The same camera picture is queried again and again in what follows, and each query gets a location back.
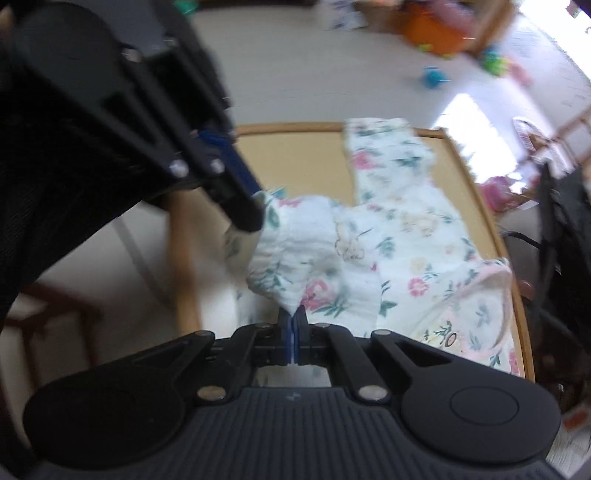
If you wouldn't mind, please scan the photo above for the green plastic toy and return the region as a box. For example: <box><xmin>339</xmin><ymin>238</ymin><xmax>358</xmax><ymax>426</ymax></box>
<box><xmin>480</xmin><ymin>46</ymin><xmax>509</xmax><ymax>75</ymax></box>

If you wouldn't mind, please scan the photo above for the pink plastic toy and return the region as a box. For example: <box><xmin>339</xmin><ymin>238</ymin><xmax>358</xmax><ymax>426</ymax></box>
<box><xmin>480</xmin><ymin>175</ymin><xmax>522</xmax><ymax>213</ymax></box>

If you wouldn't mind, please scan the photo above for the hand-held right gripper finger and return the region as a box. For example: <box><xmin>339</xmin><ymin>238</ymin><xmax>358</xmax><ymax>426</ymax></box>
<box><xmin>134</xmin><ymin>308</ymin><xmax>293</xmax><ymax>402</ymax></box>
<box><xmin>294</xmin><ymin>307</ymin><xmax>455</xmax><ymax>403</ymax></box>

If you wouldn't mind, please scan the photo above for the person's left forearm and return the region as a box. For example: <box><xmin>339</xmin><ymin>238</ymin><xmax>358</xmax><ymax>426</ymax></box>
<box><xmin>0</xmin><ymin>0</ymin><xmax>208</xmax><ymax>319</ymax></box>

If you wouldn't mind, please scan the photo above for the brown wooden frame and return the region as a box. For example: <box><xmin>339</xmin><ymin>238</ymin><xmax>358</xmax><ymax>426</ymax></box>
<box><xmin>7</xmin><ymin>281</ymin><xmax>102</xmax><ymax>370</ymax></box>

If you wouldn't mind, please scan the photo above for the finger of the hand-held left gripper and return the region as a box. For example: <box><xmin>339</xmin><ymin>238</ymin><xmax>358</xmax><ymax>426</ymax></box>
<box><xmin>104</xmin><ymin>55</ymin><xmax>265</xmax><ymax>233</ymax></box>
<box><xmin>199</xmin><ymin>130</ymin><xmax>262</xmax><ymax>195</ymax></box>

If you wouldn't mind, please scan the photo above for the blue toy cup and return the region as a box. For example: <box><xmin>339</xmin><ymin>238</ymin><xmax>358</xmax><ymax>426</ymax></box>
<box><xmin>421</xmin><ymin>66</ymin><xmax>451</xmax><ymax>89</ymax></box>

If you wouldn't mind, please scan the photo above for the orange toy bin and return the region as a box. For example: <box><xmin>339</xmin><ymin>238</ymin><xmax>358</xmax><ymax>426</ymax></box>
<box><xmin>399</xmin><ymin>0</ymin><xmax>467</xmax><ymax>56</ymax></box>

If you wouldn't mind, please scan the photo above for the black reclining chair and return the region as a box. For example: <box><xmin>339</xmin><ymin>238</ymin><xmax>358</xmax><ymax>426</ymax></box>
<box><xmin>503</xmin><ymin>161</ymin><xmax>591</xmax><ymax>402</ymax></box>

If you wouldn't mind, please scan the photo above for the floral bunny baby shirt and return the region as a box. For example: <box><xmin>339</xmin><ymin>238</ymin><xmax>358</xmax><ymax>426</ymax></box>
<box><xmin>224</xmin><ymin>117</ymin><xmax>522</xmax><ymax>374</ymax></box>

